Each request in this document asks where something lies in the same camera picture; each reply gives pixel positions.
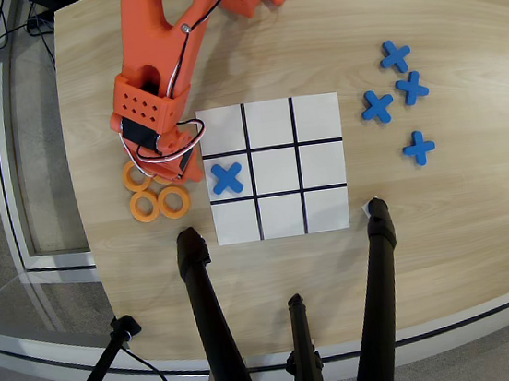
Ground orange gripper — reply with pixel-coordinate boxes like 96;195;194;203
133;122;204;191

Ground orange foam ring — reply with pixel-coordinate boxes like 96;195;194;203
155;183;194;221
119;159;156;194
126;187;163;225
152;172;177;188

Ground blue foam cross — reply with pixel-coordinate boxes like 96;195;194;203
398;127;439;169
393;68;432;108
208;160;246;196
376;37;415;77
358;87;397;126

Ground white tic-tac-toe paper board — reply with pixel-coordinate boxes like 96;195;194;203
194;90;356;248

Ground thick black tripod leg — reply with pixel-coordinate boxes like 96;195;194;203
328;195;415;381
173;220;265;381

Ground small white sticker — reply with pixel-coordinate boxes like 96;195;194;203
360;196;382;220

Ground thin black tripod leg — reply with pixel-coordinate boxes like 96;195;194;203
276;290;328;381

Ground black stand pole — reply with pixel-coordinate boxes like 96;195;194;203
41;313;148;381

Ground grey metal glass frame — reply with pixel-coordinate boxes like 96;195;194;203
0;40;101;281

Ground black floor cables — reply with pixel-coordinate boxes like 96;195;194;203
0;0;59;74

